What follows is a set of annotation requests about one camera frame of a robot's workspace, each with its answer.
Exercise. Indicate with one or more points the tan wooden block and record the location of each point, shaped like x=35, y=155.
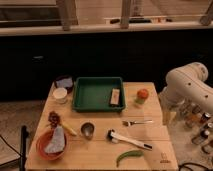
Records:
x=115, y=97

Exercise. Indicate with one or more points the green pea pod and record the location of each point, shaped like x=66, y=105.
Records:
x=132, y=153

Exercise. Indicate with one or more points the white paper cup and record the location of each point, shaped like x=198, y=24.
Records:
x=60, y=95

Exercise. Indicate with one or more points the orange bowl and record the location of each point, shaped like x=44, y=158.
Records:
x=42, y=143

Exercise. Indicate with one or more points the small metal cup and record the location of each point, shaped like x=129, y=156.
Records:
x=87, y=130

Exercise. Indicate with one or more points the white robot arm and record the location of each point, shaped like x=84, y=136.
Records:
x=186, y=83

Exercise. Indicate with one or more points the green plastic tray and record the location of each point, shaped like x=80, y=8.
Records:
x=93, y=94

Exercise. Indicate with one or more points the orange toy fruit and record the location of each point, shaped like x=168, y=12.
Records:
x=142, y=95

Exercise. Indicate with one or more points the silver metal fork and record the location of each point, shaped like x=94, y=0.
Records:
x=130, y=123

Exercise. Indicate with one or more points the yellow toy banana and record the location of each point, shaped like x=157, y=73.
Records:
x=69, y=129

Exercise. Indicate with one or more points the grey blue cloth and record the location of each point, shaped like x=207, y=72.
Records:
x=57, y=142

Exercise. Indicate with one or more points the dark brown grape bunch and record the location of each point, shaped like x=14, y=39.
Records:
x=54, y=119

